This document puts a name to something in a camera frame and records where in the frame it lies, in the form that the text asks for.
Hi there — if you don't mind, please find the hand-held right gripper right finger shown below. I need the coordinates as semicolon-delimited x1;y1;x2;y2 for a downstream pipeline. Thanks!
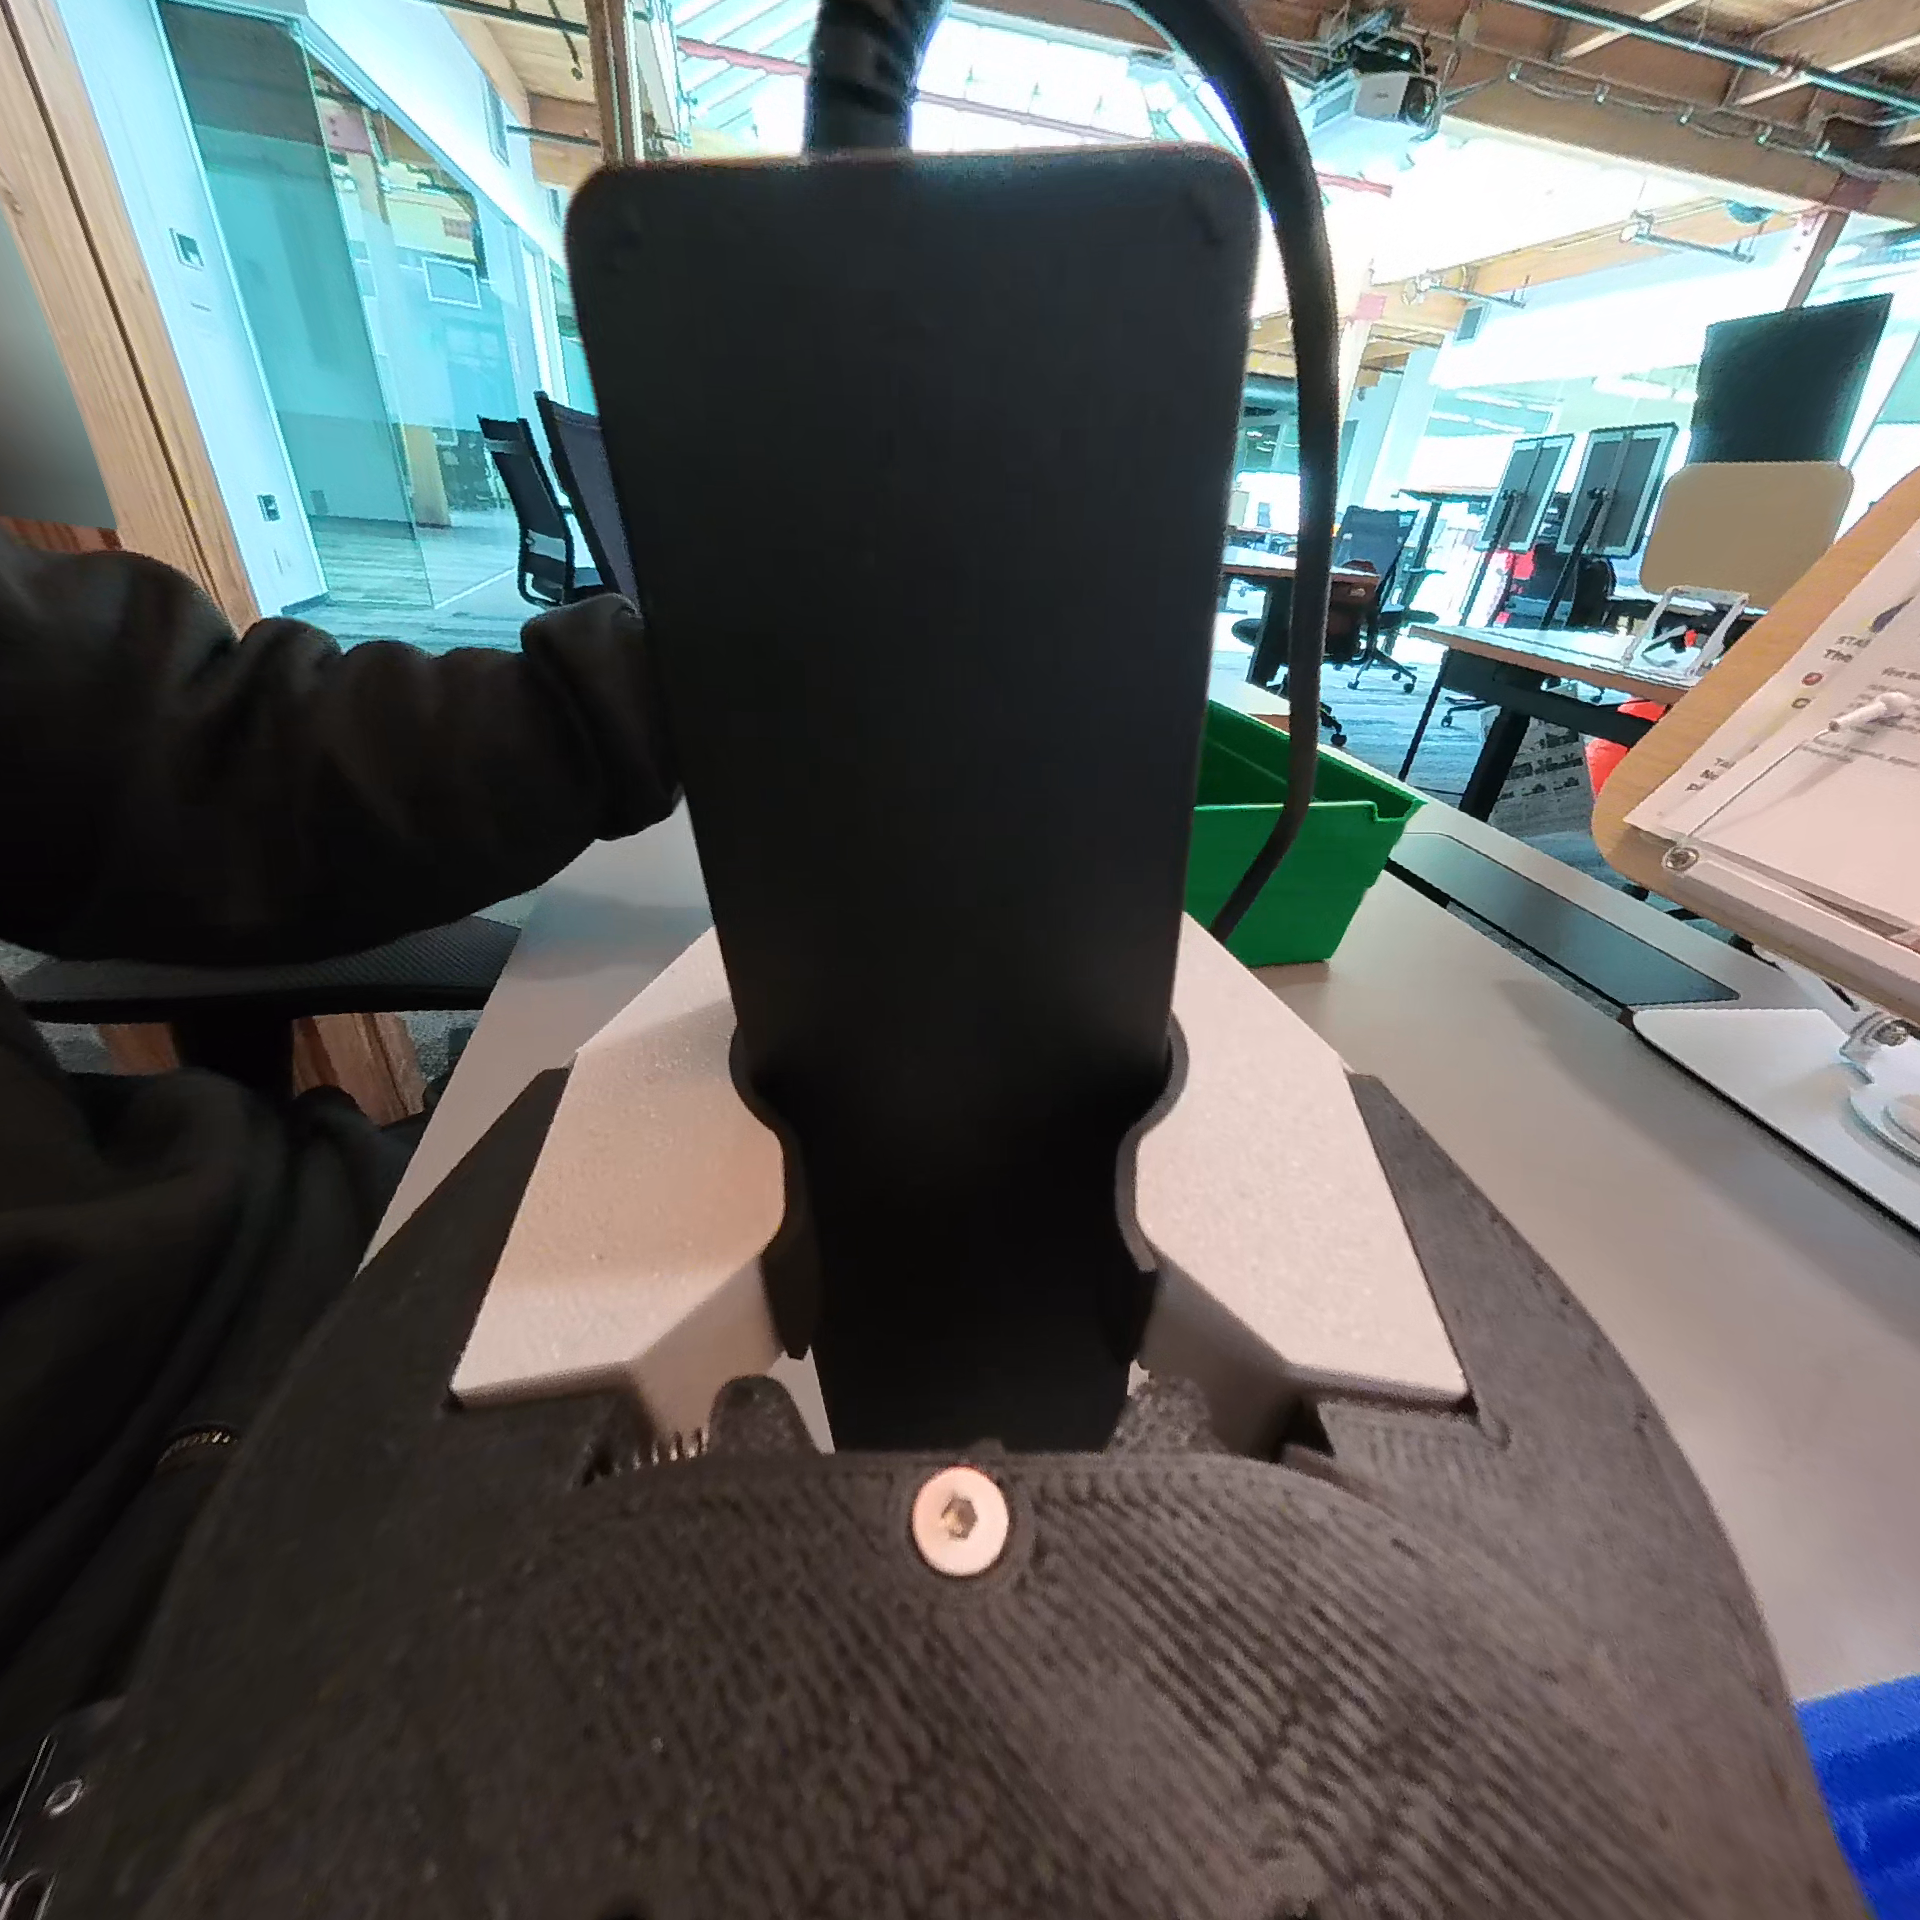
1114;915;1473;1452

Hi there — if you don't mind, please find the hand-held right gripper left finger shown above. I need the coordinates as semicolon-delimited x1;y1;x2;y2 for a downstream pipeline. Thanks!
451;928;823;1430

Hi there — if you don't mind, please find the black port device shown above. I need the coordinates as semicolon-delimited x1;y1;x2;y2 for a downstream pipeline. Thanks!
564;141;1263;1454

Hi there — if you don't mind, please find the thin black cable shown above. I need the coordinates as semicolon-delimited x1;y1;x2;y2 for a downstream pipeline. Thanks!
1184;0;1345;945

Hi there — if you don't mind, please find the thick black braided cable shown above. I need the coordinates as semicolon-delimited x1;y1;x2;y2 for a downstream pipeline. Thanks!
806;0;952;155

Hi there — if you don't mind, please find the person's left forearm black sleeve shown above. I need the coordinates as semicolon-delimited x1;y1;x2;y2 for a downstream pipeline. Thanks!
0;533;683;969

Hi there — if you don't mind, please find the green plastic bin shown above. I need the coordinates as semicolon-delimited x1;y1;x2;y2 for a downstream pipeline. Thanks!
1183;697;1426;969

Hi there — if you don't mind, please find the person's black jacket torso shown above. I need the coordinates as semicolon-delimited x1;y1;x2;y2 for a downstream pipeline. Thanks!
0;960;431;1788

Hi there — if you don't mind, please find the background wooden desk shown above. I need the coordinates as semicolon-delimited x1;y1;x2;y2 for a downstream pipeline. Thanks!
1408;620;1674;826

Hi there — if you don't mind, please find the background black office chair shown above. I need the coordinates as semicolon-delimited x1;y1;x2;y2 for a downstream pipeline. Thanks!
1328;506;1424;696

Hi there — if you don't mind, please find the wooden document stand with papers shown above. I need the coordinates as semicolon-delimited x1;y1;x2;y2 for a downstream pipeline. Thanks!
1591;464;1920;1029

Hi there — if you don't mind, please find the black mesh office chair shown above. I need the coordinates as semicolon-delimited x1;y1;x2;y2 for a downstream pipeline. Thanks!
478;394;640;609

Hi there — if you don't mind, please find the black framed monitor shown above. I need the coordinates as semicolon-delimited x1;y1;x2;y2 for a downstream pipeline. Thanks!
1481;433;1578;554
1560;422;1682;557

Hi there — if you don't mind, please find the beige panel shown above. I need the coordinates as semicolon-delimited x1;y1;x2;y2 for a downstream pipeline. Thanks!
1640;459;1856;606

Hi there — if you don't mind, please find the blue plastic bin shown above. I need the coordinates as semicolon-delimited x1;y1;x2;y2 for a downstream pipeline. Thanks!
1790;1669;1920;1920

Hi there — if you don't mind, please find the black standing panel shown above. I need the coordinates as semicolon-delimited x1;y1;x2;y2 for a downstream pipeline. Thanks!
1686;292;1898;472

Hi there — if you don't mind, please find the ceiling projector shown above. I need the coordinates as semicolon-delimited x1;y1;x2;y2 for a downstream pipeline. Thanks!
1304;22;1455;139

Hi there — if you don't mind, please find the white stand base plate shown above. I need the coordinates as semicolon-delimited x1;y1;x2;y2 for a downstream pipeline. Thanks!
1633;1002;1920;1235

